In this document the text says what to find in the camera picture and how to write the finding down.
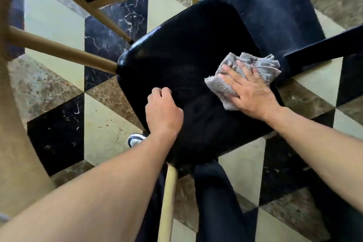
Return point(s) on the person's left hand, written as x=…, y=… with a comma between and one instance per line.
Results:
x=164, y=114

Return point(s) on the person's right hand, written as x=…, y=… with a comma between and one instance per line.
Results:
x=253, y=95

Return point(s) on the person's right thumb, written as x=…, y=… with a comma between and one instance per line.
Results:
x=234, y=102

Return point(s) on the person's left fingers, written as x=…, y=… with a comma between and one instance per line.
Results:
x=158, y=92

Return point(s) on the person's right middle finger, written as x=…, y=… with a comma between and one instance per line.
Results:
x=232, y=73

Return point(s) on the person's right little finger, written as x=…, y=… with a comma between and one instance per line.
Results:
x=257, y=75

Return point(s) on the grey cleaning cloth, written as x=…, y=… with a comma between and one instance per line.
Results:
x=263, y=66

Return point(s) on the person's right forearm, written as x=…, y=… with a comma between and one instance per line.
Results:
x=320, y=151

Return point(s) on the person's left forearm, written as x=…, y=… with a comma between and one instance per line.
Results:
x=93, y=190

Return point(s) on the white and dark shoe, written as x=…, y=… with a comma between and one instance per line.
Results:
x=135, y=139

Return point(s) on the dark navy trousers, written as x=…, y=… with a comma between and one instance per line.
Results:
x=218, y=202

